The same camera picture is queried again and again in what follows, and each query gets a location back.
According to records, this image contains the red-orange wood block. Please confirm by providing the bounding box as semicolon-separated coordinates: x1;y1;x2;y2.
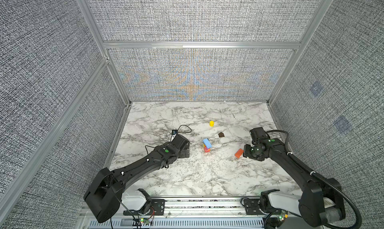
235;149;244;159

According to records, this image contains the light blue wood block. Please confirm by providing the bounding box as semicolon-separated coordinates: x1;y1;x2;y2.
203;139;212;149

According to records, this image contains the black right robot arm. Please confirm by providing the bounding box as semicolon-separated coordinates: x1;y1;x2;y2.
243;139;346;227

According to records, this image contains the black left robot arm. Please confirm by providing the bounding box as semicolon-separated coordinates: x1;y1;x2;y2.
84;135;190;223

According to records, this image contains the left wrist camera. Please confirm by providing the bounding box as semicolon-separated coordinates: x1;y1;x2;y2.
171;130;190;151

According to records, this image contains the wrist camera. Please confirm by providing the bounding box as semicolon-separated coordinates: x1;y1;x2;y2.
250;127;270;145
171;130;190;151

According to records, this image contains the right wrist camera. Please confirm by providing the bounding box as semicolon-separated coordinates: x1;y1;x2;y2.
250;127;270;145

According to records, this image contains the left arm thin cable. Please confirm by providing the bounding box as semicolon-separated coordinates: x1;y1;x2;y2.
109;124;193;229

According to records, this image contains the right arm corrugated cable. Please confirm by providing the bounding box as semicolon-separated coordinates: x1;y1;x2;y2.
266;129;363;229

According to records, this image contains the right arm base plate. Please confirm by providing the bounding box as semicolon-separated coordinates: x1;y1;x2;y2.
241;198;263;216

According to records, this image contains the aluminium front rail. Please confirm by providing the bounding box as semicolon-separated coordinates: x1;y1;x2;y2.
79;196;329;219

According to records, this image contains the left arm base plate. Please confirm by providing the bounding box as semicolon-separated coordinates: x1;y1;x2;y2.
123;199;166;217

